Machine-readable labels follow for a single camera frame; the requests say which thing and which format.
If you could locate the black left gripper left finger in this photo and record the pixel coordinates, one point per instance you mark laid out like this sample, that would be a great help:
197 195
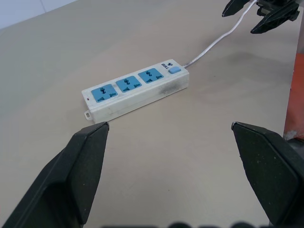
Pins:
64 180

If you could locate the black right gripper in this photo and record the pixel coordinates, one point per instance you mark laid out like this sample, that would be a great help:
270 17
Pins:
276 5

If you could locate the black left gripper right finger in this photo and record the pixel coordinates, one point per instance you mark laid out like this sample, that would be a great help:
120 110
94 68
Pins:
273 175

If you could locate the white power strip blue sockets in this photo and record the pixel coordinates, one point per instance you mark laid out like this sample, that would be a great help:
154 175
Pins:
133 96

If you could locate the orange red panel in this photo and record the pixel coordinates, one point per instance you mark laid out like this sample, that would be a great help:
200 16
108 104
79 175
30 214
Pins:
295 95

